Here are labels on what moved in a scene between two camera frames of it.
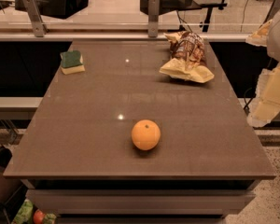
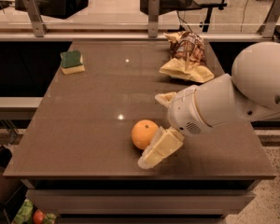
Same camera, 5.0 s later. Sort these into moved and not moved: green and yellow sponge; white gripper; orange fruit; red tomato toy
Moved: white gripper
Not moved: orange fruit; green and yellow sponge; red tomato toy
